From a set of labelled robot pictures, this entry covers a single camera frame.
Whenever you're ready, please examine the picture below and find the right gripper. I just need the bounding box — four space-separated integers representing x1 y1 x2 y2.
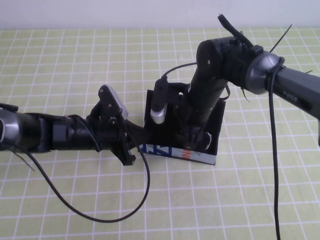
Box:
166 82 205 150

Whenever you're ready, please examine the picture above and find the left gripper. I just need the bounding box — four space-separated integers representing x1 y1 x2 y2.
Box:
86 109 151 167

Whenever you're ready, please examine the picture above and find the green grid tablecloth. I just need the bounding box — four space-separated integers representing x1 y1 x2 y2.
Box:
0 26 320 240

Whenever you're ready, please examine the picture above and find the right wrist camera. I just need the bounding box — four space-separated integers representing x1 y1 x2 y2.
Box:
149 77 169 125

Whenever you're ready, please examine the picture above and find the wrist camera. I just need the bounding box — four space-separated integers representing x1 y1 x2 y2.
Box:
149 77 169 125
97 84 130 121

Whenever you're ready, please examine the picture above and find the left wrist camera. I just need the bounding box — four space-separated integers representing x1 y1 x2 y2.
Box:
97 84 130 121

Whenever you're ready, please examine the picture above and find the right camera black cable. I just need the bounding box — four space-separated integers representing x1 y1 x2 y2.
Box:
161 62 286 240

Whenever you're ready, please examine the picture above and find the right arm cable loop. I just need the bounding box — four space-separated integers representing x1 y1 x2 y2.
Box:
216 13 264 55

